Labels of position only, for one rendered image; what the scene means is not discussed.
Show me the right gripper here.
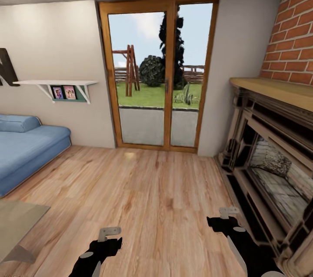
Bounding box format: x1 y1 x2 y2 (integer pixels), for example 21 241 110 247
206 217 238 232

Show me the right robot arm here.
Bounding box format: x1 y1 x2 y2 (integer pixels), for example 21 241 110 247
206 206 286 277

